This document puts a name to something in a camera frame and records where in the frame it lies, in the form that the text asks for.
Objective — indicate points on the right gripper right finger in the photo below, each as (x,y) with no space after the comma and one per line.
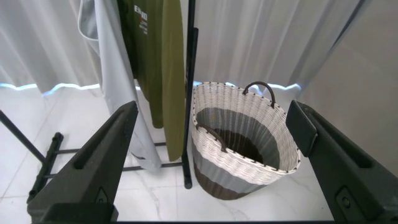
(348,174)

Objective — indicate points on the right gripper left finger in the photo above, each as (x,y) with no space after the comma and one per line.
(87,180)

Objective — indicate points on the pale grey shorts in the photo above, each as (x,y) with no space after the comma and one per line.
(115,77)

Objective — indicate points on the black clothes rack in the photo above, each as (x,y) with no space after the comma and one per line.
(190,93)

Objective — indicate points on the white laundry basket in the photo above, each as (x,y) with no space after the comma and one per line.
(236,96)

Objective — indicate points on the green shirt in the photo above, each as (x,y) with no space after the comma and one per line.
(172,93)

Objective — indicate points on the white curtain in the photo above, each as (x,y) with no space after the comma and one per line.
(248,37)

